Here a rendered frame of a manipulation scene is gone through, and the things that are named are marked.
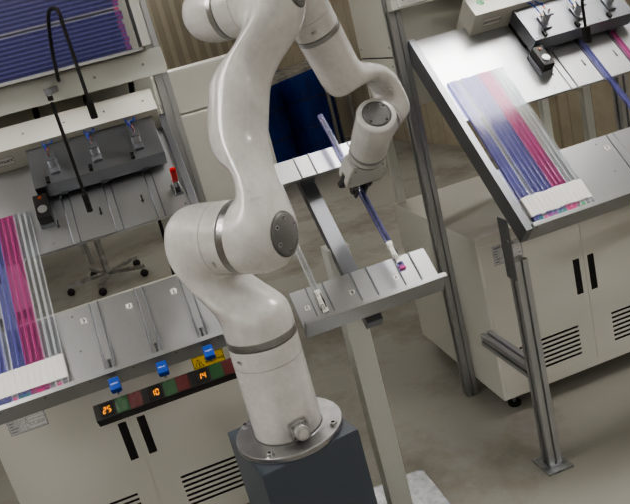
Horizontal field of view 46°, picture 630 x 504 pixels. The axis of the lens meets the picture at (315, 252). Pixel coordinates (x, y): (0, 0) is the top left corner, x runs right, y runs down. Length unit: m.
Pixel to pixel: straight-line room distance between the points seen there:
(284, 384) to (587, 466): 1.26
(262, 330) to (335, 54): 0.56
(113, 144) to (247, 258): 0.99
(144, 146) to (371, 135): 0.72
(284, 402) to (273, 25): 0.60
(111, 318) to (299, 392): 0.71
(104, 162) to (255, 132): 0.89
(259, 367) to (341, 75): 0.60
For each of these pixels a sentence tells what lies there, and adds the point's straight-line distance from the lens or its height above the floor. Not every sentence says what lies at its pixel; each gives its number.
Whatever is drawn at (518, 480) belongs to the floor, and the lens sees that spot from 2.27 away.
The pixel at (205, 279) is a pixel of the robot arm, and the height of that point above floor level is 1.01.
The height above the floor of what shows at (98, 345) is 0.77.
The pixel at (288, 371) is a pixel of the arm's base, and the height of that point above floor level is 0.84.
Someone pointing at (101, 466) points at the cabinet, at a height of 0.35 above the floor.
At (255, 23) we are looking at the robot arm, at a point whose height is 1.37.
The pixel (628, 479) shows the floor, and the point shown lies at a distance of 2.25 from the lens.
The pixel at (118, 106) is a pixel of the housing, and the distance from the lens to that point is 2.10.
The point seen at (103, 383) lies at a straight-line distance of 1.78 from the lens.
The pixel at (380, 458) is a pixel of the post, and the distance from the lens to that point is 2.09.
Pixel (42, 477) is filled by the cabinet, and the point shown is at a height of 0.38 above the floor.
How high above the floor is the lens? 1.37
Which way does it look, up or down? 17 degrees down
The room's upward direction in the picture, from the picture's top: 15 degrees counter-clockwise
